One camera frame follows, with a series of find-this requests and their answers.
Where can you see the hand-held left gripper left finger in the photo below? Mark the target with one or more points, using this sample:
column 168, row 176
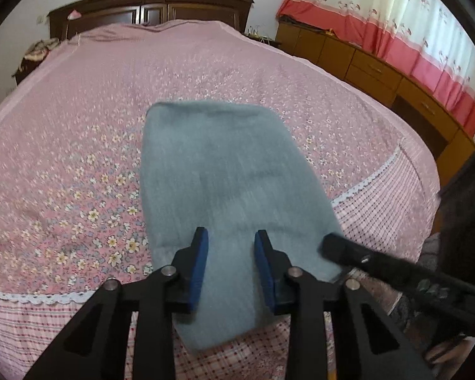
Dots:
column 198, row 271

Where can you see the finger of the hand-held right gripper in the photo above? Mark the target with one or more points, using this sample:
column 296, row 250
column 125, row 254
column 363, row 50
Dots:
column 352, row 255

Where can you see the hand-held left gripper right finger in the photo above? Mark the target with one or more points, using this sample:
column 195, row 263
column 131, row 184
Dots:
column 263, row 271

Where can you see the grey-blue pants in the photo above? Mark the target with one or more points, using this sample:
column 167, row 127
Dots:
column 221, row 174

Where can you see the person's right hand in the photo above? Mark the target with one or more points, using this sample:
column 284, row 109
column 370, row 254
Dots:
column 451, row 354

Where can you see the pink floral bedspread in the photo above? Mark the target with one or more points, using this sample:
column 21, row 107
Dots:
column 83, row 146

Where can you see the low wooden cabinet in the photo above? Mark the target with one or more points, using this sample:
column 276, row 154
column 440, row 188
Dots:
column 380, row 71

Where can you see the dark nightstand with small things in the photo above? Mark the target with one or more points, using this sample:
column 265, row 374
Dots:
column 261, row 39

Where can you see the cream and red curtain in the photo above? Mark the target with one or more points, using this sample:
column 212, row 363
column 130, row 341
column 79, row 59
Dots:
column 399, row 27

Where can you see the dark wooden nightstand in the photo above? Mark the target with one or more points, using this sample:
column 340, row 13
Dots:
column 23, row 69

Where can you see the dark wooden headboard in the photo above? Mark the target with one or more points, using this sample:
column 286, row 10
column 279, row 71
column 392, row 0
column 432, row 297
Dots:
column 150, row 4

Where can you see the crumpled patterned cloth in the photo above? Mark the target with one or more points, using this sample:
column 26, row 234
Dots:
column 41, row 47

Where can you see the small pink lamp shade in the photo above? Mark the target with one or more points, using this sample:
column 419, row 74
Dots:
column 74, row 15

